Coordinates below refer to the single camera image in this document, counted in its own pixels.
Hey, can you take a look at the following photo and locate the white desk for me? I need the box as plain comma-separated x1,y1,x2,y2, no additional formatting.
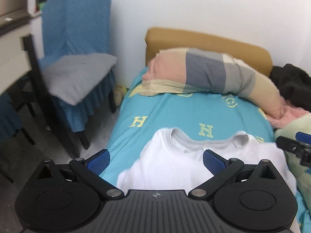
1,12,44,93

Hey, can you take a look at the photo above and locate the yellow plush toy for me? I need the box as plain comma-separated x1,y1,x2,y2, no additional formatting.
113,85,128,107

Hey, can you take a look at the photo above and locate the pink fluffy blanket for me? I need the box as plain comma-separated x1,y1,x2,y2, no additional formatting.
266,97,310,129

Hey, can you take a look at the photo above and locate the black clothing pile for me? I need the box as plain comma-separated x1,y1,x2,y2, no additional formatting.
269,64,311,111

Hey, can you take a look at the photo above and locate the grey seat cushion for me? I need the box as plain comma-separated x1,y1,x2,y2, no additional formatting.
42,53,118,106

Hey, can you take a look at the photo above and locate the mustard yellow headboard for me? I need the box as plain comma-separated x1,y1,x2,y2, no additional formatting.
145,27,273,77

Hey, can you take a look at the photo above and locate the black desk leg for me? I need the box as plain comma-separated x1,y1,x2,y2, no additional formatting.
22,34,79,158

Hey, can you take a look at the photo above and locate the turquoise patterned bed sheet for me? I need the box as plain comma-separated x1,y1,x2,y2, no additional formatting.
100,76,310,232

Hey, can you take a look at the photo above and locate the white t-shirt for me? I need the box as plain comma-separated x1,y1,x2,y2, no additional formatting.
116,128,296,192

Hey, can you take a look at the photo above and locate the blue covered chair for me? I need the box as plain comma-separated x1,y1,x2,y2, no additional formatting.
39,0,116,149

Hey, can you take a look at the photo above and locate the patchwork colour-block pillow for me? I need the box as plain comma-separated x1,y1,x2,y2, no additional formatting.
140,48,284,119

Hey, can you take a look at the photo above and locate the light green fleece blanket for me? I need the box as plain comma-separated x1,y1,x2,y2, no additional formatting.
275,114,310,208

